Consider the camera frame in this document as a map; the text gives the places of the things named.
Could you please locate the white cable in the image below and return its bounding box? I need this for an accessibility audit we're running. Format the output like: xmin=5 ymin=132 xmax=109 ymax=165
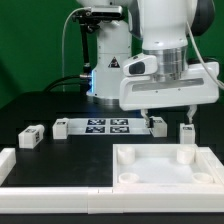
xmin=61 ymin=7 xmax=91 ymax=93

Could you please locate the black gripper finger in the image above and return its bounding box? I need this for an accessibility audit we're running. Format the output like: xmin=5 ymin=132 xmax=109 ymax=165
xmin=187 ymin=105 xmax=197 ymax=124
xmin=140 ymin=109 xmax=153 ymax=128

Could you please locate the black camera on stand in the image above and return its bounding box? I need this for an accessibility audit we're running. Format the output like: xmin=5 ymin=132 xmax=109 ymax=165
xmin=71 ymin=5 xmax=124 ymax=79

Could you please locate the white U-shaped obstacle fence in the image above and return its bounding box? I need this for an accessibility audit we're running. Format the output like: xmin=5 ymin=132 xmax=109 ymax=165
xmin=0 ymin=148 xmax=224 ymax=214

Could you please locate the white square tabletop part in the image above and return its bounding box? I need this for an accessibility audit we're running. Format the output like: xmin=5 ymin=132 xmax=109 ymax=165
xmin=113 ymin=144 xmax=224 ymax=186

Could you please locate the black cable bundle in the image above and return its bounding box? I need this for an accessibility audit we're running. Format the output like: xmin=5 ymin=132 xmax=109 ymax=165
xmin=43 ymin=74 xmax=93 ymax=93

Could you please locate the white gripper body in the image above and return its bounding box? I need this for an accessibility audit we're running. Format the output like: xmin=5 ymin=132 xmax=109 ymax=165
xmin=119 ymin=64 xmax=219 ymax=111

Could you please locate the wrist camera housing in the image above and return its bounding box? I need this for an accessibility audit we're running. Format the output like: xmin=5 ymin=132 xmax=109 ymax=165
xmin=123 ymin=53 xmax=158 ymax=76

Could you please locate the white sheet with fiducial tags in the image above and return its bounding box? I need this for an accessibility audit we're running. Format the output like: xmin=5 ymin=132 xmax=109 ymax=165
xmin=68 ymin=118 xmax=150 ymax=135

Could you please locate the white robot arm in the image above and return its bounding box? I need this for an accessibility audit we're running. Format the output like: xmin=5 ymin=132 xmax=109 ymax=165
xmin=77 ymin=0 xmax=221 ymax=118

